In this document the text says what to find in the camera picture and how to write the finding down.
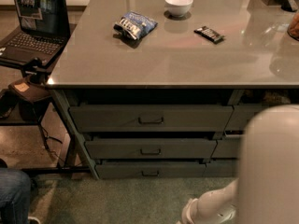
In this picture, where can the person leg in jeans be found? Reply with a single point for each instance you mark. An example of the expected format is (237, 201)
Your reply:
(15, 189)

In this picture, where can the white bowl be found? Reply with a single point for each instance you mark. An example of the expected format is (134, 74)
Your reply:
(178, 8)

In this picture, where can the black laptop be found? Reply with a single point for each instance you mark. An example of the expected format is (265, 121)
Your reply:
(44, 33)

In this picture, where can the blue chip bag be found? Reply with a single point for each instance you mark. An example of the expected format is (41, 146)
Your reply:
(134, 25)

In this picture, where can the brown object at right edge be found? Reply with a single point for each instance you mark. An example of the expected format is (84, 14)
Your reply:
(293, 29)

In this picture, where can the black candy bar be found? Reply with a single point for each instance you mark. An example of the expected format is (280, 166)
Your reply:
(209, 34)

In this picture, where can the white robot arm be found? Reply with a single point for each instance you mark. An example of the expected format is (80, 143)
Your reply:
(266, 190)

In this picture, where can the white shoe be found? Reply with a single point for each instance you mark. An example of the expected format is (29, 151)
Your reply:
(33, 220)

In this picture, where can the black laptop stand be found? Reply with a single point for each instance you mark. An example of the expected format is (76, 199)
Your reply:
(26, 113)

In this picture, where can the grey drawer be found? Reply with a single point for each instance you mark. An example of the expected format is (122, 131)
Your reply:
(220, 168)
(150, 148)
(160, 169)
(227, 147)
(150, 118)
(241, 115)

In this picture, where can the black pouch with note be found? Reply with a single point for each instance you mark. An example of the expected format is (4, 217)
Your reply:
(29, 91)

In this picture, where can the grey cabinet frame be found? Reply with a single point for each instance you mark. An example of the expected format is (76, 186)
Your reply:
(76, 97)

